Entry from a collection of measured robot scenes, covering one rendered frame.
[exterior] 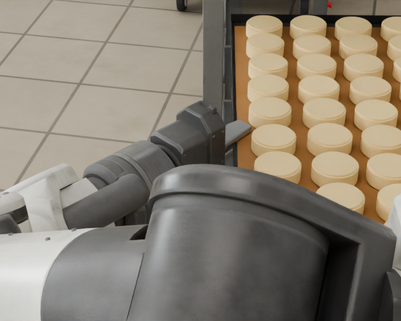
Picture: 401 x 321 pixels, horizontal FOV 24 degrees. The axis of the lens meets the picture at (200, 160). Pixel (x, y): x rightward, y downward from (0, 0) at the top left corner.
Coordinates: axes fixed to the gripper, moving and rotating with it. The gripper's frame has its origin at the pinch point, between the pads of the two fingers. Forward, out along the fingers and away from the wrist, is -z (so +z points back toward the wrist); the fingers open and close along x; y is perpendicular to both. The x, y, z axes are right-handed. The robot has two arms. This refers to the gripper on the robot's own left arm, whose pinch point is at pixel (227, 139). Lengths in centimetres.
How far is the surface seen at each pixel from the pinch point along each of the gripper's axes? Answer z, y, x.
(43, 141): -60, 132, -90
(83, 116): -77, 135, -90
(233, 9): -30.6, 28.7, -3.4
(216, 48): -20.3, 22.1, -4.0
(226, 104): -31.4, 30.5, -21.4
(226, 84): -24.7, 24.1, -12.4
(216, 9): -20.3, 22.1, 2.1
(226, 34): -23.7, 23.4, -3.4
